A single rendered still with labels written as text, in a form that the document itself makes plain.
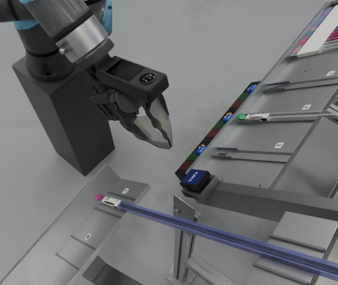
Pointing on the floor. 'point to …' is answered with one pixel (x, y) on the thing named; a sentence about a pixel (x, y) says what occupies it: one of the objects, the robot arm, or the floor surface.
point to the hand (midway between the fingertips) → (168, 142)
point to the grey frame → (183, 250)
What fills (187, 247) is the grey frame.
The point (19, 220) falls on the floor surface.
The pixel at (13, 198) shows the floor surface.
